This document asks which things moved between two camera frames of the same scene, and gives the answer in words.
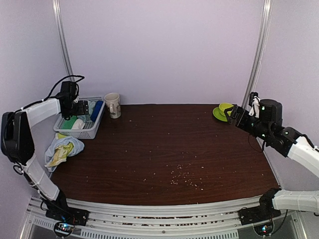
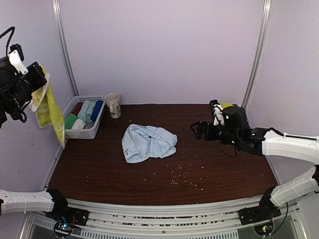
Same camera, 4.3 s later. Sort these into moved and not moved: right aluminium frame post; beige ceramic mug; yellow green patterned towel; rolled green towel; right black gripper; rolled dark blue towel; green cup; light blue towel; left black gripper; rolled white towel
Moved: right black gripper; light blue towel; left black gripper; yellow green patterned towel
Not moved: rolled white towel; rolled green towel; green cup; beige ceramic mug; rolled dark blue towel; right aluminium frame post
